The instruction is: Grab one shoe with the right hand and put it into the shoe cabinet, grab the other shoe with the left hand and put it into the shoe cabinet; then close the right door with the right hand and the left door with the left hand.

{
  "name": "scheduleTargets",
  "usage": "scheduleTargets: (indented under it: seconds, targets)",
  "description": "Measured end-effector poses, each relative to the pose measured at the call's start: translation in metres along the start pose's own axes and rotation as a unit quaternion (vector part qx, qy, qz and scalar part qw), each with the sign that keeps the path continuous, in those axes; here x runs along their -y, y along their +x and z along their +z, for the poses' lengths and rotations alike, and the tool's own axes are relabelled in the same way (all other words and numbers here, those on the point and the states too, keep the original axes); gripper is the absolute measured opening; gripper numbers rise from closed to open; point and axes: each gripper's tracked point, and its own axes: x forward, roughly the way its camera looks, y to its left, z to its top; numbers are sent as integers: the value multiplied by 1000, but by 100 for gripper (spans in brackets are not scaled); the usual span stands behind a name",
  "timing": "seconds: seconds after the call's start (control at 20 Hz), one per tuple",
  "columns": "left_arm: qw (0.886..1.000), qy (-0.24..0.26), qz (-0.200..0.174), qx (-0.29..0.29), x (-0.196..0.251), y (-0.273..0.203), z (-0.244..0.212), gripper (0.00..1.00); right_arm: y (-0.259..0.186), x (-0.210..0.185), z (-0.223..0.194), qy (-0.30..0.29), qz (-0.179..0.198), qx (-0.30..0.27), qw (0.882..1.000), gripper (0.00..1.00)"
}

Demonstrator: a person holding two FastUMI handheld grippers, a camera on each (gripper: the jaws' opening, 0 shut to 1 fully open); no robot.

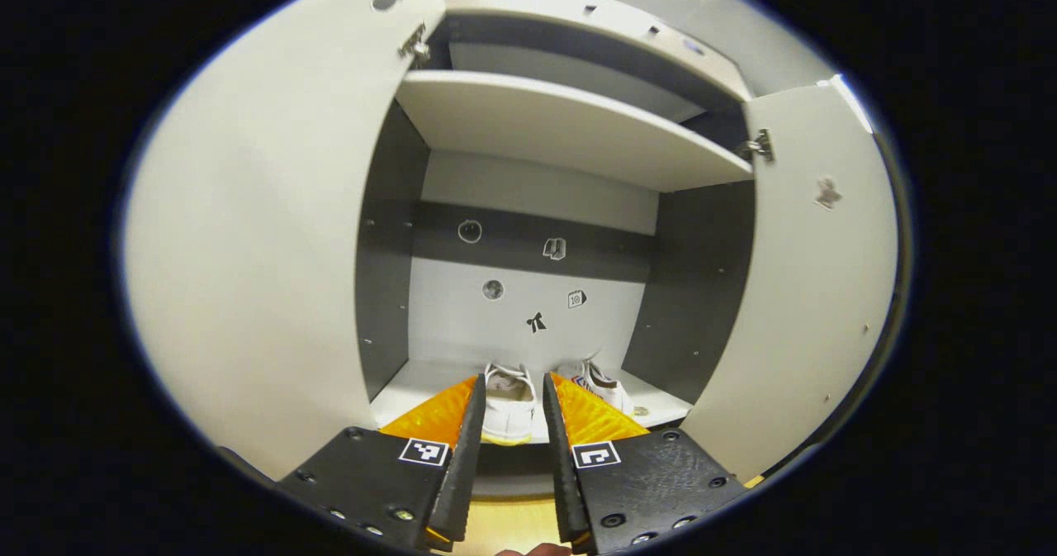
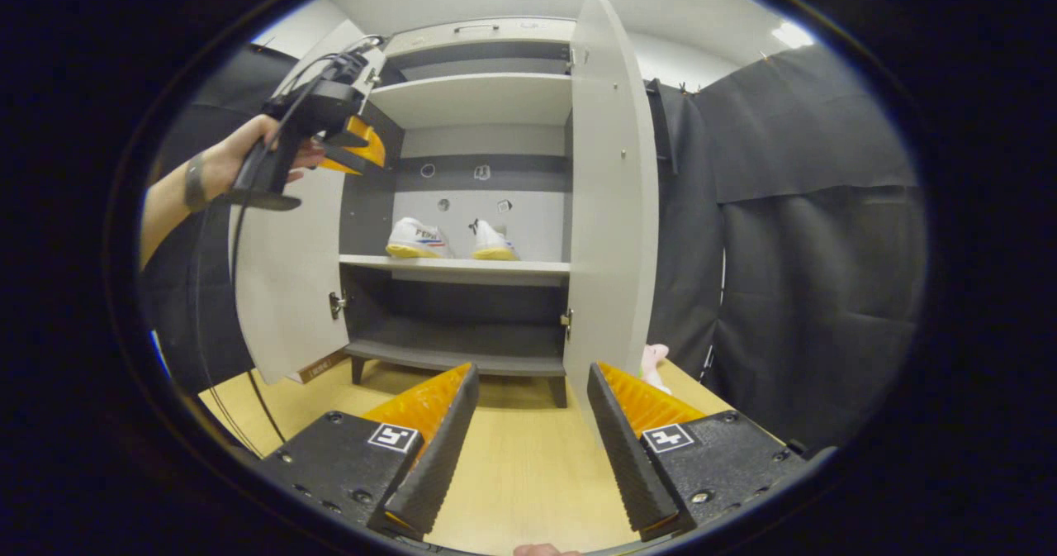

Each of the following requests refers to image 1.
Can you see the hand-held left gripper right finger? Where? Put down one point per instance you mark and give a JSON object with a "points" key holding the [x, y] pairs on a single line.
{"points": [[566, 473]]}

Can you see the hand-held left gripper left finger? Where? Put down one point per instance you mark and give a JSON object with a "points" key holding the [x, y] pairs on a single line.
{"points": [[462, 473]]}

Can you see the white canvas shoe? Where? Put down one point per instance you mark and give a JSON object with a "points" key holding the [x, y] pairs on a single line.
{"points": [[607, 391], [508, 403]]}

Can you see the white grey shoe cabinet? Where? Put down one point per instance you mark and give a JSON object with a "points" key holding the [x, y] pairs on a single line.
{"points": [[702, 292]]}

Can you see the white shoe cabinet door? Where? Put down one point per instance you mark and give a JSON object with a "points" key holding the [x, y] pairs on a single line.
{"points": [[248, 250], [809, 292]]}

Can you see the metal door hinge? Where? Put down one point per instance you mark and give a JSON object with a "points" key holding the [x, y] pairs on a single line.
{"points": [[758, 144], [415, 44]]}

